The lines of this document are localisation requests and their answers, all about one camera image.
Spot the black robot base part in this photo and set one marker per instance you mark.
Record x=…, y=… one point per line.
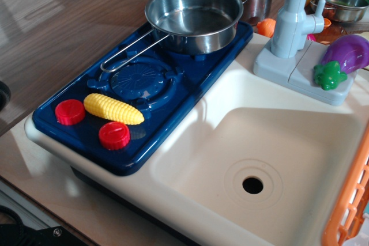
x=19, y=234

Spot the blue toy stove top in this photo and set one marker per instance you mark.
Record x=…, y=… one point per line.
x=162, y=85

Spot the red stove knob left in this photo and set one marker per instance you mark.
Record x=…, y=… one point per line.
x=70, y=112

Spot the red stove knob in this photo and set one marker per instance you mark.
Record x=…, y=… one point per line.
x=114, y=135
x=70, y=112

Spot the red stove knob right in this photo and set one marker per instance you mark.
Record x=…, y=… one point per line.
x=114, y=135

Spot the cream toy sink unit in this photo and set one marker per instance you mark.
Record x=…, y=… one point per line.
x=253, y=163

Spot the orange toy carrot piece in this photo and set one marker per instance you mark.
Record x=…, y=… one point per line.
x=266, y=27

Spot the grey toy faucet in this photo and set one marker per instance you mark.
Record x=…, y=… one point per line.
x=288, y=58

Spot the steel bowl pot right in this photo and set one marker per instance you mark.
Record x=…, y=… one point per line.
x=342, y=10

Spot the yellow toy corn cob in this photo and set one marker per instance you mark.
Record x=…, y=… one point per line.
x=111, y=109

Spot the purple toy eggplant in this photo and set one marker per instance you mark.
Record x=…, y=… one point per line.
x=344, y=56

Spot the orange dish rack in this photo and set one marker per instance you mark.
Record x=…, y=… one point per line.
x=348, y=222

